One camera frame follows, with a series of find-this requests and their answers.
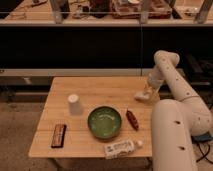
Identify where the long wooden workbench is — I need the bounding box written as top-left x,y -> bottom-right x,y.
0,0 -> 213,27

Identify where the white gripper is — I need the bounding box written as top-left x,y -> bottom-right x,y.
147,71 -> 164,89

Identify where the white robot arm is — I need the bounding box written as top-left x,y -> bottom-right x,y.
147,50 -> 213,171

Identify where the white sponge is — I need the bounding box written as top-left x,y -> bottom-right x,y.
134,91 -> 155,102

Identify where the white upside-down cup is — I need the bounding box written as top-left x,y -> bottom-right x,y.
68,94 -> 83,115

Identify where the white plastic bottle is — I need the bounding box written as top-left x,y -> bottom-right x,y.
104,140 -> 143,159

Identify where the red-brown snack bar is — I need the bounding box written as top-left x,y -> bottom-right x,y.
126,111 -> 139,130

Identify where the green bowl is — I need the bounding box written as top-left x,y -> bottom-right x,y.
87,106 -> 122,140

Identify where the wooden table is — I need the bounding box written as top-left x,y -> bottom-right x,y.
28,76 -> 161,171

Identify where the brown chocolate bar box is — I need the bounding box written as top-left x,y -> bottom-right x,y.
51,124 -> 67,148

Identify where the red tray on workbench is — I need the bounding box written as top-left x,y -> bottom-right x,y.
110,0 -> 172,19

